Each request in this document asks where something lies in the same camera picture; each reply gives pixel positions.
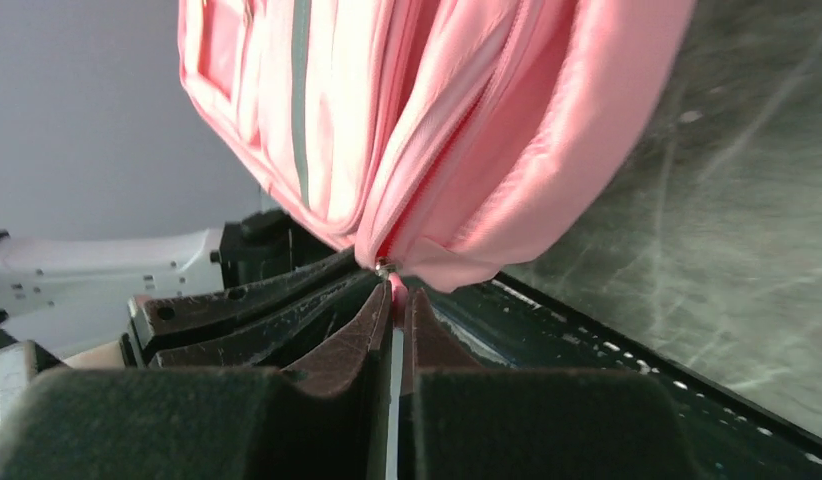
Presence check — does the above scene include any pink school backpack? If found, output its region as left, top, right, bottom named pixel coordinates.
left=177, top=0, right=695, bottom=292

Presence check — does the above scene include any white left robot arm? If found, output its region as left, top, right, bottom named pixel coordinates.
left=0, top=211, right=392, bottom=378

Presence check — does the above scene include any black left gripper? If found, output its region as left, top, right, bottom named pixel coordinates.
left=127, top=210, right=379, bottom=368

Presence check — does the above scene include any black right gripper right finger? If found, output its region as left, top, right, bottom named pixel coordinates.
left=398, top=288, right=701, bottom=479

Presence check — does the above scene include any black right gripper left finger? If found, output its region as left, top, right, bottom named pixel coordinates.
left=0, top=284, right=392, bottom=479

